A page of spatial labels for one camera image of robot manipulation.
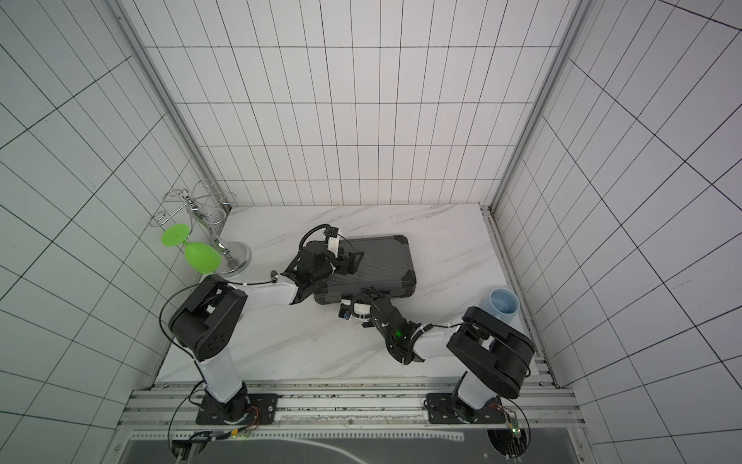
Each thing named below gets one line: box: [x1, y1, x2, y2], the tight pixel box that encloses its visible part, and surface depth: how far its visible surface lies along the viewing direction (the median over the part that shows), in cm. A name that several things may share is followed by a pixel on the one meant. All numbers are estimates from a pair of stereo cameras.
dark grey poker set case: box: [313, 234, 417, 304], surface depth 92 cm
